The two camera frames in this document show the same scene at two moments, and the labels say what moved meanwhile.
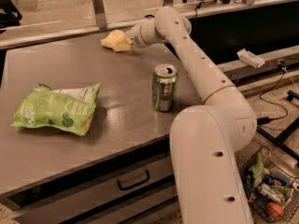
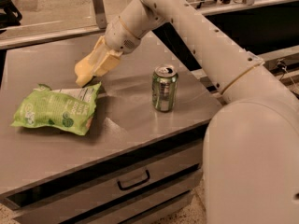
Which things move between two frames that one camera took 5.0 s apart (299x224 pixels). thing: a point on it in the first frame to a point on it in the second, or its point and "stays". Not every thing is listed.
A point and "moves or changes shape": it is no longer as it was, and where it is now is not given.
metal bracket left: (99, 7) stays
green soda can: (164, 88) stays
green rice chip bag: (72, 109) stays
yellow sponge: (116, 40) moves or changes shape
